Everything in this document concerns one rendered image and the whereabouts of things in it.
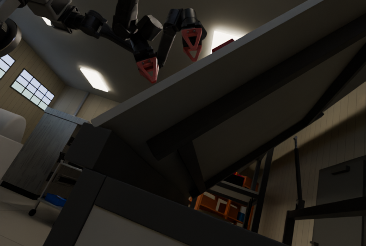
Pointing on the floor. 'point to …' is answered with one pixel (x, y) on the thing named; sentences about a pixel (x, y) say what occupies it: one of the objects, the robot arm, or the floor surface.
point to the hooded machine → (10, 138)
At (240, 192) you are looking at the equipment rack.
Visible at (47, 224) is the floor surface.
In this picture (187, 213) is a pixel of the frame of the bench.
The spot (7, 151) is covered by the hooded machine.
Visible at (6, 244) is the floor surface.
